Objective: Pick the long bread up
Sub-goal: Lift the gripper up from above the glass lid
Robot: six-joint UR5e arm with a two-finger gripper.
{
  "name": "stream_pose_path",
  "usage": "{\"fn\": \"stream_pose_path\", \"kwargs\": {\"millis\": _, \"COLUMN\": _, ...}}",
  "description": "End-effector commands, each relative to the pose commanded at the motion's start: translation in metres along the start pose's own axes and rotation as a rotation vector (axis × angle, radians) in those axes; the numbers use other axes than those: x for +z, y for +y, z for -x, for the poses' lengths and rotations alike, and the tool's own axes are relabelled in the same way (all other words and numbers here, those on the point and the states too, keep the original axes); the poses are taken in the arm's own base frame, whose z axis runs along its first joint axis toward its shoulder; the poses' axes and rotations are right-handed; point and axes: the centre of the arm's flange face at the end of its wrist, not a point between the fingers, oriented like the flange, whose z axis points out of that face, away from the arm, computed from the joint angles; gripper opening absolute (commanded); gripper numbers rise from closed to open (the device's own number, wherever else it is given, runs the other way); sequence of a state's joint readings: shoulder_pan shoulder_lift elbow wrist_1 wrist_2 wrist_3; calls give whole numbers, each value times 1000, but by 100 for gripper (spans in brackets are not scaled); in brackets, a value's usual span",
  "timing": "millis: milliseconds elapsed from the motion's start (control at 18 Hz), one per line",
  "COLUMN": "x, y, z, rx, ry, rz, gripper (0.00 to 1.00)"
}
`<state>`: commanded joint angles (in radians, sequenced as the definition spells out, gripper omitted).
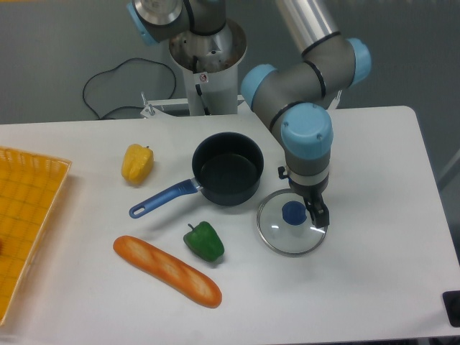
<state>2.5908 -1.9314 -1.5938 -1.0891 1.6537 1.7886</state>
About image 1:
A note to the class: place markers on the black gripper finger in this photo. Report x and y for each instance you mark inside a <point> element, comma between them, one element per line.
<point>320,213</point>
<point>309,208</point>

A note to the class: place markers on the white metal mounting frame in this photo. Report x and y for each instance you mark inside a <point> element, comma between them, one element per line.
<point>179,106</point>

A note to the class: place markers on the glass lid blue knob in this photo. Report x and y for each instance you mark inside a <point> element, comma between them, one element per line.
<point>285,225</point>

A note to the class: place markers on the yellow bell pepper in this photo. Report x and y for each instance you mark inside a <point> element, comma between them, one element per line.
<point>137,163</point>

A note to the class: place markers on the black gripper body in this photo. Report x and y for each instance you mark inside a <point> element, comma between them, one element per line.
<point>308,182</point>

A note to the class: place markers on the yellow plastic basket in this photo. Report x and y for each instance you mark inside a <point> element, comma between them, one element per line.
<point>30,185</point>

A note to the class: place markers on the long orange bread loaf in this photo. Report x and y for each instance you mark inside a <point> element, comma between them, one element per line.
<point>170,270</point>

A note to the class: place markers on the green bell pepper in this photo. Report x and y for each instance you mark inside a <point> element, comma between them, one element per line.
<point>203,241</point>

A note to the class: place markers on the black device table corner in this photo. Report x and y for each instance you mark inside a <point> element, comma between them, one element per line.
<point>451,300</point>

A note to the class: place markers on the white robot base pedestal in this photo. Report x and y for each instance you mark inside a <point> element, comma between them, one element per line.
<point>210,68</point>

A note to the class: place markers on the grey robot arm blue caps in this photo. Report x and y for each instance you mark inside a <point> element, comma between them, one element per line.
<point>285,101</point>

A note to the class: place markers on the dark pot blue handle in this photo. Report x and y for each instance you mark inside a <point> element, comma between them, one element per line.
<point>227,168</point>

